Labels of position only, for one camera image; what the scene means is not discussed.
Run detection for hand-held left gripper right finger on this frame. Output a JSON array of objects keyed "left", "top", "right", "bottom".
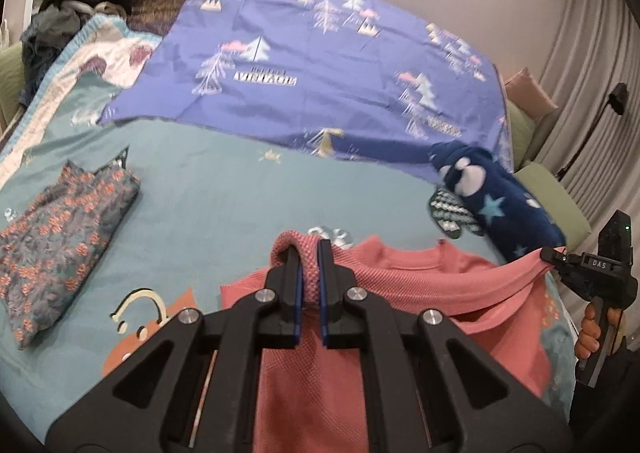
[{"left": 318, "top": 239, "right": 573, "bottom": 453}]

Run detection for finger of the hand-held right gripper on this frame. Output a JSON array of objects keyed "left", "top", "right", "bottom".
[{"left": 540, "top": 247, "right": 586, "bottom": 295}]

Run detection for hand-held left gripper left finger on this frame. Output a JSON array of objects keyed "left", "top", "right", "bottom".
[{"left": 45, "top": 245, "right": 303, "bottom": 453}]

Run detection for pink long-sleeved shirt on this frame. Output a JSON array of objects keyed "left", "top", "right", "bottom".
[{"left": 220, "top": 229, "right": 568, "bottom": 453}]

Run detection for pile of dark clothes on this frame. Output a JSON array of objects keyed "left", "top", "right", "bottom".
[{"left": 20, "top": 0, "right": 133, "bottom": 109}]

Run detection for person's right hand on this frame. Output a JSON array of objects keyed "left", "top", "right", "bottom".
[{"left": 575, "top": 305, "right": 626, "bottom": 360}]

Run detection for large green pillow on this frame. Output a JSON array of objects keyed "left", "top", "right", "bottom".
[{"left": 515, "top": 162, "right": 591, "bottom": 239}]

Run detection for navy star fleece garment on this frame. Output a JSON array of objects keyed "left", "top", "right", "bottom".
[{"left": 429, "top": 140, "right": 568, "bottom": 264}]

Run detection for black white zigzag eye mask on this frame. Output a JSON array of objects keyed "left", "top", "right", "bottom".
[{"left": 427, "top": 186, "right": 483, "bottom": 239}]

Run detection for small green pillow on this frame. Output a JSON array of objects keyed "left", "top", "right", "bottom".
[{"left": 507, "top": 100, "right": 538, "bottom": 169}]

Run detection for pink pillow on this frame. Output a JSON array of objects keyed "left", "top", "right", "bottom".
[{"left": 502, "top": 67, "right": 558, "bottom": 116}]

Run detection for black floor lamp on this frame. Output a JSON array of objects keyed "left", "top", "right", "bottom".
[{"left": 555, "top": 82, "right": 630, "bottom": 179}]

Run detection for beige curtain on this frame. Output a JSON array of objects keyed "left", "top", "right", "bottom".
[{"left": 530, "top": 0, "right": 640, "bottom": 234}]

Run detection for blue tree-print sheet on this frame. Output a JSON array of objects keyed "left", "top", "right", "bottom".
[{"left": 97, "top": 0, "right": 513, "bottom": 184}]

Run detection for folded floral garment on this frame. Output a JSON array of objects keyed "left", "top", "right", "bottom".
[{"left": 0, "top": 146, "right": 142, "bottom": 351}]

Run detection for green cushion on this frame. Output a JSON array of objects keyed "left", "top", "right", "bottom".
[{"left": 0, "top": 40, "right": 26, "bottom": 134}]

